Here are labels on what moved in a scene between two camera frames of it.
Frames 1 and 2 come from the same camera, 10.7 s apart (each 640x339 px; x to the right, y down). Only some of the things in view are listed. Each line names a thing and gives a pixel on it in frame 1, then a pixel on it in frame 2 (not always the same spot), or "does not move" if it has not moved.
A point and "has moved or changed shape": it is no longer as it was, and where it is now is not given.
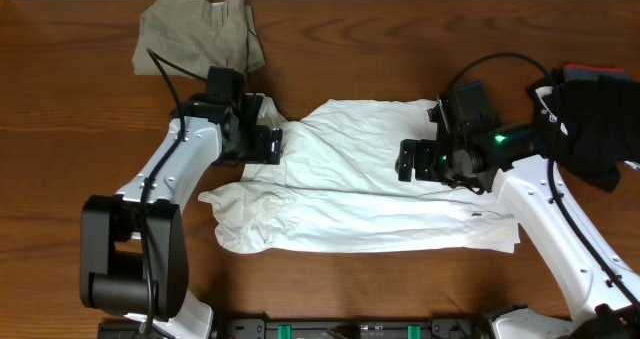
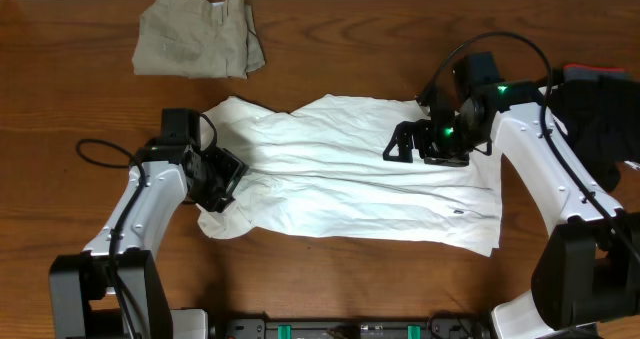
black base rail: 293,328 does not move
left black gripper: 258,152 -> 233,167
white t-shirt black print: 337,188 has moved or changed shape
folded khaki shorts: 183,35 does not move
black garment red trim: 588,119 does not move
